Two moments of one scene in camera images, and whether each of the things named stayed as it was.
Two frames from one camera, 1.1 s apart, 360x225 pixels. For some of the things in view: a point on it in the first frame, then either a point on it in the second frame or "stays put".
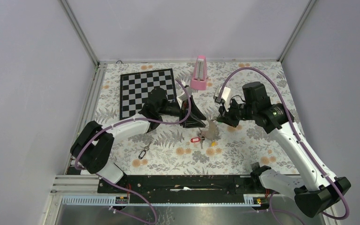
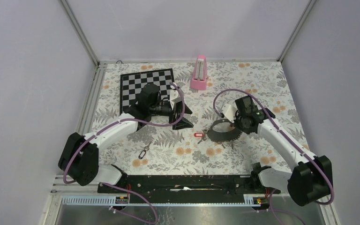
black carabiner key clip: x=146 y=148 stays put
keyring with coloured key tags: x=201 y=139 to x=211 y=135
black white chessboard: x=135 y=88 stays put
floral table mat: x=236 y=147 stays put
